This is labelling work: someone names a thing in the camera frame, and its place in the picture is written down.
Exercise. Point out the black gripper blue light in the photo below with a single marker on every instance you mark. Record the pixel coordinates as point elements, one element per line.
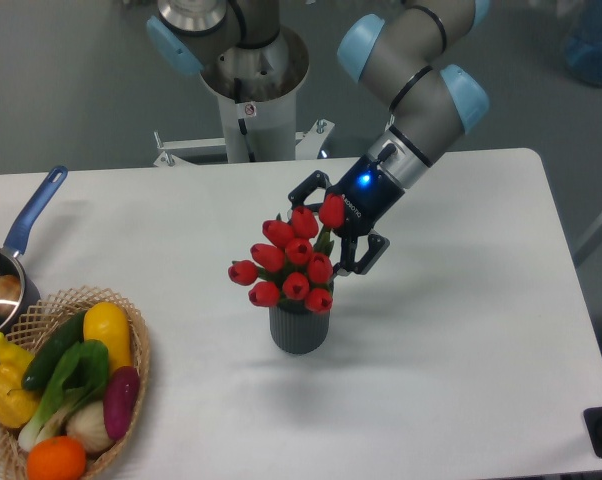
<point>366,200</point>

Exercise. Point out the red tulip bouquet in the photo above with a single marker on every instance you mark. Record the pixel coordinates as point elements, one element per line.
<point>292,269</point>

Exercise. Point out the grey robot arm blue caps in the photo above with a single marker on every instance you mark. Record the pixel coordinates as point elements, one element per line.
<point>254,66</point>

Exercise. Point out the dark grey ribbed vase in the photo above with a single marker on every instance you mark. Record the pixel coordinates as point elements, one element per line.
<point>299,322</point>

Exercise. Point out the yellow squash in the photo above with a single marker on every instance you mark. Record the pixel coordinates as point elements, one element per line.
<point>108,323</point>

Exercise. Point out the purple sweet potato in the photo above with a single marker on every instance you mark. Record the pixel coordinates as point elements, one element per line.
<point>119,401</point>

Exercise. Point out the green cucumber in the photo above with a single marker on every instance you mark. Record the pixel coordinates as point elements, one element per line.
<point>41,368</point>

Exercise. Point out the green bok choy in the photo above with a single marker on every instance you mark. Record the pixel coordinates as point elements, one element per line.
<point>79,378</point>

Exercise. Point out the blue translucent container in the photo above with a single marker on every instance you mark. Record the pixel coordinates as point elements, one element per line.
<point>582,48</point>

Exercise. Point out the beige onion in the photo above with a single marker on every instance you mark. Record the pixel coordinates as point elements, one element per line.
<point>87,426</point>

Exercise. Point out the brown bread roll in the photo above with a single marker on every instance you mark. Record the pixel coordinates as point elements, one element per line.
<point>10,293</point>

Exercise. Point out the orange fruit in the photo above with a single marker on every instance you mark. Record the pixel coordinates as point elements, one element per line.
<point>60,457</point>

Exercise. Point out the yellow bell pepper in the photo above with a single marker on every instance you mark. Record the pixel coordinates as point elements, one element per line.
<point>17,405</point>

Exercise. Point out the woven wicker basket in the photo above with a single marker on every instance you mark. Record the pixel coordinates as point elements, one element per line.
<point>34,327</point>

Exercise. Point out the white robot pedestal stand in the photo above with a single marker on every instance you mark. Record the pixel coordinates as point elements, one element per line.
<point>252,132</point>

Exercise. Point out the blue handled saucepan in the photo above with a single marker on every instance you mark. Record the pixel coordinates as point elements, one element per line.
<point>17,239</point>

